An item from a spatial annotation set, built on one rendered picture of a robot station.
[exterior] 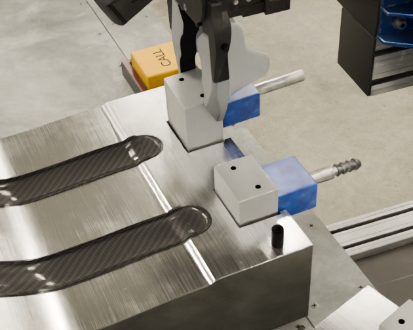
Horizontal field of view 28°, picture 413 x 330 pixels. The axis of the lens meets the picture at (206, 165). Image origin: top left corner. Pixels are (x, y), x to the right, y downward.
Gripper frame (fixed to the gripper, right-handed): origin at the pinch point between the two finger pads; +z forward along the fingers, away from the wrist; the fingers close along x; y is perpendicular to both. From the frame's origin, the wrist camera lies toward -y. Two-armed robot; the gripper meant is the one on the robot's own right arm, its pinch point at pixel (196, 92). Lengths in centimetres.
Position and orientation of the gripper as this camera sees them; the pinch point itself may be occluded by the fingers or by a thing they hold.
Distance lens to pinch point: 74.9
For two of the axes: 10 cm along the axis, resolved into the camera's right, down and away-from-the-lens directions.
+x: -4.1, -5.9, 7.0
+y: 9.1, -2.8, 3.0
